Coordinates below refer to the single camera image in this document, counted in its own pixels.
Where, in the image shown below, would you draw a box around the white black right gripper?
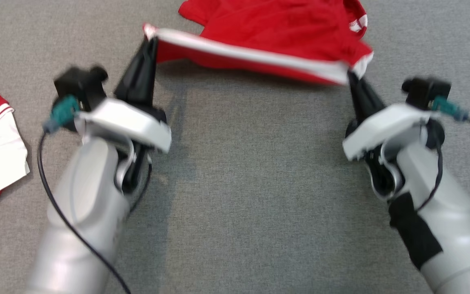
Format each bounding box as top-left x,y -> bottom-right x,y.
342,72 -> 432,201

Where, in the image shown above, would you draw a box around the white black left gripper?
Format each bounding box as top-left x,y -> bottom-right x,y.
75,37 -> 173,193

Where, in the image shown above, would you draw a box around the red shorts with white stripes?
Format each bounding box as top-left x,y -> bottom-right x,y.
143,0 -> 374,86

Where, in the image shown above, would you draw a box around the teal cable connector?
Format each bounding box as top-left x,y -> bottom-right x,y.
42,95 -> 80,134
431,96 -> 470,122

